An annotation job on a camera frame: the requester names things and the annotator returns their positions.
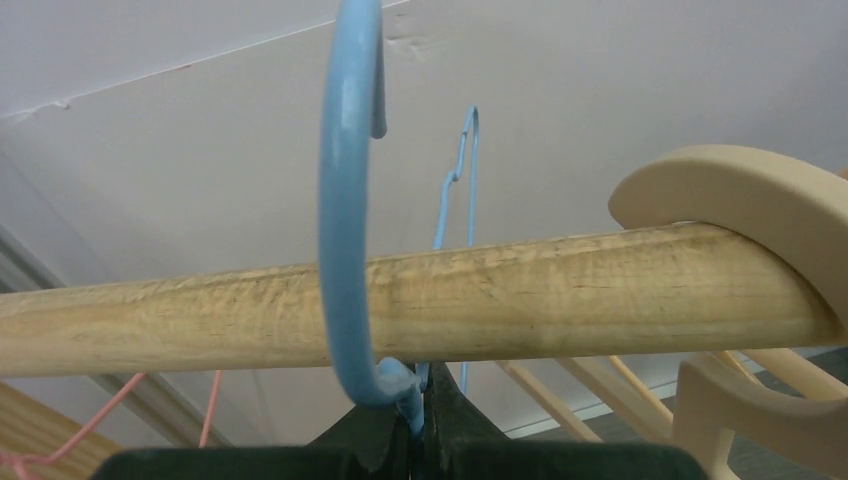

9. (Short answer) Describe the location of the blue wire hanger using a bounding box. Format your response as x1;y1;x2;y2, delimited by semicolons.
317;0;481;441

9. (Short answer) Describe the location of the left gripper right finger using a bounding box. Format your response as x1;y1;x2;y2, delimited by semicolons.
421;362;507;479

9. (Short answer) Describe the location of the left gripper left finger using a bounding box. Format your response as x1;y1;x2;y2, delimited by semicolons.
307;407;414;479

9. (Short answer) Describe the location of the pink wire hanger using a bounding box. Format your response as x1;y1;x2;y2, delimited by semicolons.
1;374;232;479

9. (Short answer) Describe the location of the wooden clothes rack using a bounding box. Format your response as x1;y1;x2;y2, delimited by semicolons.
0;222;848;480

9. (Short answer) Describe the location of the beige plastic hanger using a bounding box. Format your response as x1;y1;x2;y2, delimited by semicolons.
496;351;763;444
608;144;848;480

